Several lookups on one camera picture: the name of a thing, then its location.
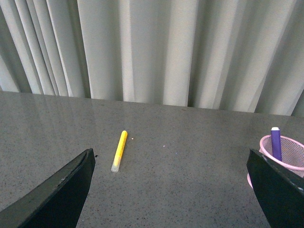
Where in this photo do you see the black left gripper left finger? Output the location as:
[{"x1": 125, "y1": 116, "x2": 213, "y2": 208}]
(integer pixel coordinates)
[{"x1": 0, "y1": 148, "x2": 95, "y2": 228}]

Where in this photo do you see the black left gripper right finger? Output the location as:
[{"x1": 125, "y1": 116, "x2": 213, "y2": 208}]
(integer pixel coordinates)
[{"x1": 247, "y1": 149, "x2": 304, "y2": 228}]

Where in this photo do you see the purple highlighter pen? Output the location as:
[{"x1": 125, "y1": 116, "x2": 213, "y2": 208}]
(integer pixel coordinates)
[{"x1": 271, "y1": 127, "x2": 282, "y2": 161}]

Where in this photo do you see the pink mesh pen cup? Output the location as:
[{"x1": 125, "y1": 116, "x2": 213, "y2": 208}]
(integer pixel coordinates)
[{"x1": 259, "y1": 135, "x2": 304, "y2": 178}]

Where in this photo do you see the yellow highlighter pen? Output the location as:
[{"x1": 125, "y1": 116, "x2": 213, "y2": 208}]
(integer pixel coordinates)
[{"x1": 111, "y1": 130, "x2": 128, "y2": 172}]

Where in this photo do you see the white pleated curtain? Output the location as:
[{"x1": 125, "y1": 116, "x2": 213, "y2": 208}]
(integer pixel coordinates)
[{"x1": 0, "y1": 0, "x2": 304, "y2": 117}]

